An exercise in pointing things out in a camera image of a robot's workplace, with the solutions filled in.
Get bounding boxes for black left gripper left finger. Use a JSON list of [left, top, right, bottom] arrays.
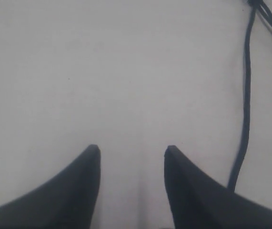
[[0, 145, 101, 229]]

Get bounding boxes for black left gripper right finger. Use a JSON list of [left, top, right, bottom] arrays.
[[164, 146, 272, 229]]

